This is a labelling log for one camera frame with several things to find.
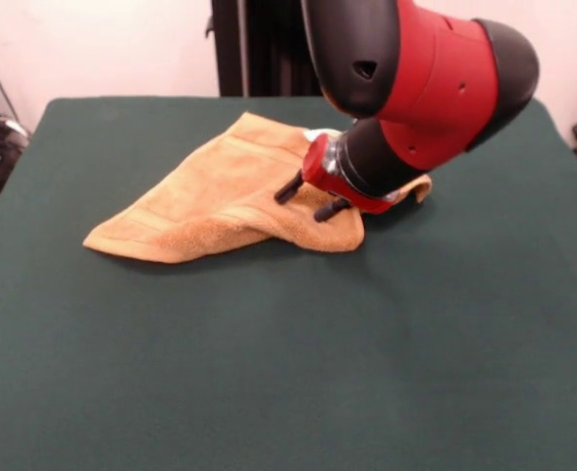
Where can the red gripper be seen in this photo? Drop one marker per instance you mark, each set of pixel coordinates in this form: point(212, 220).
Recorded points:
point(318, 172)

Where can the tan terry towel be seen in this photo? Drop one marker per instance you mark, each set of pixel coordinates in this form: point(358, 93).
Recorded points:
point(195, 196)

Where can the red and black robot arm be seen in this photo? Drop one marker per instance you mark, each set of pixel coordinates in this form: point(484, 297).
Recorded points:
point(431, 88)

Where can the dark green table cloth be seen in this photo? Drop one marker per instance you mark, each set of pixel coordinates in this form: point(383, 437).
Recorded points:
point(121, 368)

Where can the black robot pedestal stand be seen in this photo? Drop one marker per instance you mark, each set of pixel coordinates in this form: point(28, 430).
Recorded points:
point(229, 49)

